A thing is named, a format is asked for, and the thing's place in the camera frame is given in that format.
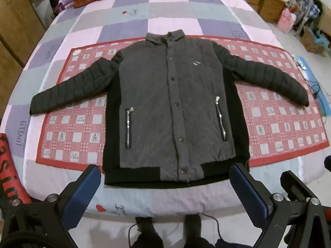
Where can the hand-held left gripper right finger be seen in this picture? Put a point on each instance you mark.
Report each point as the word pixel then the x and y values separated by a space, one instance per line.
pixel 250 196

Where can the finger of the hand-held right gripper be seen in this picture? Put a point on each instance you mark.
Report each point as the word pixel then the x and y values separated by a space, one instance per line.
pixel 294 188

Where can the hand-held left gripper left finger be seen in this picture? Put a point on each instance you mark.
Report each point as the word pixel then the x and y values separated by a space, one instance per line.
pixel 80 196

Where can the grey and black padded jacket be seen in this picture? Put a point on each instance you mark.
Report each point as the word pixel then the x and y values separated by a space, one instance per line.
pixel 155 95

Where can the pile of colourful clothes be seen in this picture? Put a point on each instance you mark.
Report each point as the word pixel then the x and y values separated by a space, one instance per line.
pixel 305 5

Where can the red printed cloth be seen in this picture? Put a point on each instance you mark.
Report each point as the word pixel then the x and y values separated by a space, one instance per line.
pixel 10 168

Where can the red checked blanket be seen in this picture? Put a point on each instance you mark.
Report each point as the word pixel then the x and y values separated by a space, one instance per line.
pixel 271 113

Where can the blue mat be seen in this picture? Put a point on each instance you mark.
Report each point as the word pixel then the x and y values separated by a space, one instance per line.
pixel 322 82

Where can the white small device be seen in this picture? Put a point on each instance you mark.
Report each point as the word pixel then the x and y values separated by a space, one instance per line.
pixel 301 64

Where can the cardboard box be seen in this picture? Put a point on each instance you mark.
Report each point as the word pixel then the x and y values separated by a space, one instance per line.
pixel 311 42

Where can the pink bag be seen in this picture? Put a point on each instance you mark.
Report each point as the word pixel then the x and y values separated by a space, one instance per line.
pixel 286 20

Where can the wooden wardrobe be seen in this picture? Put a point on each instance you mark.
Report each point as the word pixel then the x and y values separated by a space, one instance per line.
pixel 15 31

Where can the wooden desk with drawers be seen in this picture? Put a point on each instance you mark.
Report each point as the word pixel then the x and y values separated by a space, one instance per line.
pixel 269 5

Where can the patchwork quilted bed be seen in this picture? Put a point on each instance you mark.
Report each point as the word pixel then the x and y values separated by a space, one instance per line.
pixel 168 13

